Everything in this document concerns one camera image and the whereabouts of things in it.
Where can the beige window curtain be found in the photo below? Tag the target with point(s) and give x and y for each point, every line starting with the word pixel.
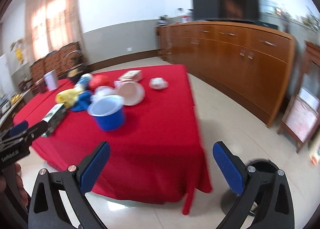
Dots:
pixel 50 25

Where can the pink white paper cup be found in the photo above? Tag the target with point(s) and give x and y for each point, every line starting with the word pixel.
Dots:
pixel 132 92

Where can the red round object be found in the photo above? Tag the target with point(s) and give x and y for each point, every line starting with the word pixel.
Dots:
pixel 98 81

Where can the black round trash bin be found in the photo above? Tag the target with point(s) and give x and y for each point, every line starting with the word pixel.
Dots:
pixel 229 198

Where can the white crumpled wrapper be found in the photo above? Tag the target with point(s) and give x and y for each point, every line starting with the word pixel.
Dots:
pixel 158 84

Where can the green printed carton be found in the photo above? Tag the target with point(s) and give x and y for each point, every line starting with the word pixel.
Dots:
pixel 54 117

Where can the carved dark wooden stand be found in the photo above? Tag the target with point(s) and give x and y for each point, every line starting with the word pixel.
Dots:
pixel 311 58

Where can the red tablecloth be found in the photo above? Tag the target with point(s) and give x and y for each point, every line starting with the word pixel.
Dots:
pixel 156 155

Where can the clear red snack box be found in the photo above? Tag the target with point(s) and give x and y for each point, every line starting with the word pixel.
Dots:
pixel 132 75

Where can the white tin canister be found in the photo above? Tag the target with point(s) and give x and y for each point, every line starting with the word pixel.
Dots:
pixel 51 80

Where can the long wooden sideboard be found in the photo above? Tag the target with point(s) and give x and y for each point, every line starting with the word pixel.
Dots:
pixel 249 63

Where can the pink quilt package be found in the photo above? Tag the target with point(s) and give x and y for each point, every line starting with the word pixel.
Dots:
pixel 301 119

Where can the wooden lattice bench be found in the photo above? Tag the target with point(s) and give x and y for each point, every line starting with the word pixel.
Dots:
pixel 60 60

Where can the blue white porcelain vase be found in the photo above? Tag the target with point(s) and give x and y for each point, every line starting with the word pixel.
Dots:
pixel 162 21

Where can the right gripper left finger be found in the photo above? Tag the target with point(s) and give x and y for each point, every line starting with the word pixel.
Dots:
pixel 91 167

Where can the blue plastic bowl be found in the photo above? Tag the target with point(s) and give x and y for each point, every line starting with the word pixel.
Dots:
pixel 108 112

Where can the dark blue knitted cloth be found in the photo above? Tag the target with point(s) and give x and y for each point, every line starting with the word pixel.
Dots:
pixel 83 102

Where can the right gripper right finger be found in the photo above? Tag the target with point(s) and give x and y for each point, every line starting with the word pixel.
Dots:
pixel 232 168

